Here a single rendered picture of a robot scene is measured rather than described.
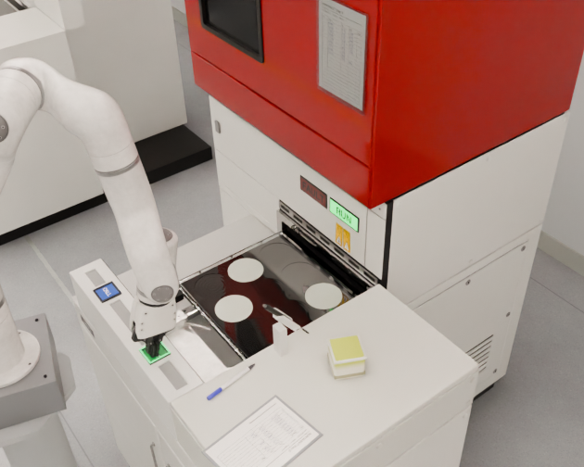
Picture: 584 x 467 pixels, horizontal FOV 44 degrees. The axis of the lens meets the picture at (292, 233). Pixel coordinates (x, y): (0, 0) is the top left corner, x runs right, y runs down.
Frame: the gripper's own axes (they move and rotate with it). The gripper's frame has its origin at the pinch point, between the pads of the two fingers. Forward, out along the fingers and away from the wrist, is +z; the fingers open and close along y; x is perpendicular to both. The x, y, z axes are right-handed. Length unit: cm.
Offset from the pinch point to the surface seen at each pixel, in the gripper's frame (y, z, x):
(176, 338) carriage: -11.4, 8.1, -7.9
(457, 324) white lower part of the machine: -99, 20, 15
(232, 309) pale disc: -26.6, 2.8, -6.0
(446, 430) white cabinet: -52, 9, 50
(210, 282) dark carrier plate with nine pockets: -27.8, 2.6, -18.8
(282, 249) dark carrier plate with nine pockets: -51, -2, -18
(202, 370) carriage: -11.3, 8.1, 5.2
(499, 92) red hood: -84, -60, 15
